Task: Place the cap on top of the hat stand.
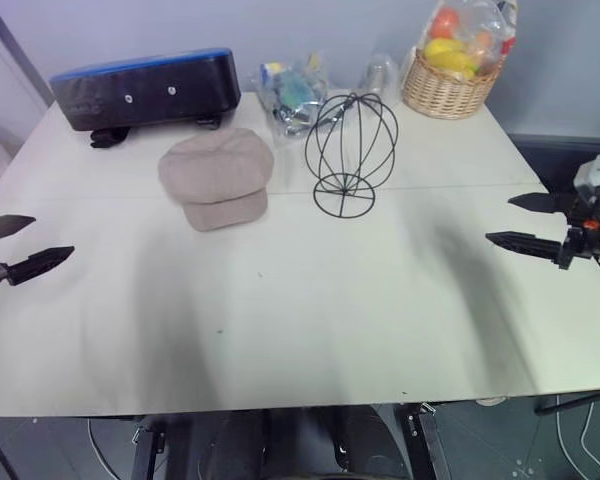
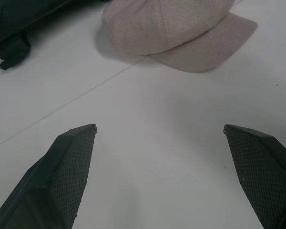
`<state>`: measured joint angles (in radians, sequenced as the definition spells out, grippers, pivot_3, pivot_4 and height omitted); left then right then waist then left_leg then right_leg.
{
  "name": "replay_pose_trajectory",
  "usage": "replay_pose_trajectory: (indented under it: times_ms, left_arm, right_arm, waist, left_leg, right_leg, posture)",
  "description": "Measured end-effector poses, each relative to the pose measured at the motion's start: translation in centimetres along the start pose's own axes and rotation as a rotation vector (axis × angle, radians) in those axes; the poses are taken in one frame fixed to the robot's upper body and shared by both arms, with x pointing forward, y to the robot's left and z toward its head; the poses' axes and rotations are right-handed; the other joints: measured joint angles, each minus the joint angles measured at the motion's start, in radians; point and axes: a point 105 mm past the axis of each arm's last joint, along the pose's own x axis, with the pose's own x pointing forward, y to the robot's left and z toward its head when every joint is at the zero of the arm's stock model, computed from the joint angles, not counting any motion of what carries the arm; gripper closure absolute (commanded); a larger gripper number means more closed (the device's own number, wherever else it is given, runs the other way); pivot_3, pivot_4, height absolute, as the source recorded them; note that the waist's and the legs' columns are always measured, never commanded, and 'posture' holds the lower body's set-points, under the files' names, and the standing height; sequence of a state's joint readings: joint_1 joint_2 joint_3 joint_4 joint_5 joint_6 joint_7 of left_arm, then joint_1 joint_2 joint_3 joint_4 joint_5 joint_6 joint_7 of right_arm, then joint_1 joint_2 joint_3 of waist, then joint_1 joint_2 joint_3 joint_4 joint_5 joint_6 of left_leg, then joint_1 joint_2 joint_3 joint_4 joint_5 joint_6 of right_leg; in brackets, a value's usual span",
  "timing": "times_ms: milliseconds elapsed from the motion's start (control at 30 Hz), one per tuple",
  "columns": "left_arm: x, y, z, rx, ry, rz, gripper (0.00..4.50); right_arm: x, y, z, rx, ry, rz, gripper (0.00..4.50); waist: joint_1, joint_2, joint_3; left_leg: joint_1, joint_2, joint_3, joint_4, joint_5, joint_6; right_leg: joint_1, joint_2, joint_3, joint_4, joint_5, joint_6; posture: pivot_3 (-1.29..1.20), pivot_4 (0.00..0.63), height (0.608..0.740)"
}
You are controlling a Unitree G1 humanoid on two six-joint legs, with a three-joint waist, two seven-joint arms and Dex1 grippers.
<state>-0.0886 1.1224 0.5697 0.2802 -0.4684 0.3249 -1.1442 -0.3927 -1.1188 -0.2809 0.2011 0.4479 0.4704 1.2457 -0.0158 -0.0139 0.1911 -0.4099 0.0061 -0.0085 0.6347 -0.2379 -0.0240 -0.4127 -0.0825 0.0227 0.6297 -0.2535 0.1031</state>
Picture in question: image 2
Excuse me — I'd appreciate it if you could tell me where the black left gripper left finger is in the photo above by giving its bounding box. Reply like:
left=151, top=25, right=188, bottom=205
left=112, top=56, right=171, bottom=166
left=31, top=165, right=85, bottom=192
left=0, top=124, right=98, bottom=229

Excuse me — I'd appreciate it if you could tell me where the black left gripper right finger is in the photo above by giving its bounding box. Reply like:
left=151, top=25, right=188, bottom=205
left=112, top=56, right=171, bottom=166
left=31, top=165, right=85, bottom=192
left=223, top=124, right=286, bottom=229

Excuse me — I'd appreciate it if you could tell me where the black fabric bag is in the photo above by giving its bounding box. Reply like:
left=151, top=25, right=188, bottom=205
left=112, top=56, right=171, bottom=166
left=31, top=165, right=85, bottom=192
left=0, top=0, right=110, bottom=70

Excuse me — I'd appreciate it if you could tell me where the beige newsboy cap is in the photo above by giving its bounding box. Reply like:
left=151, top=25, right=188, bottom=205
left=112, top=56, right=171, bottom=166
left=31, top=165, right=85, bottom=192
left=97, top=0, right=258, bottom=73

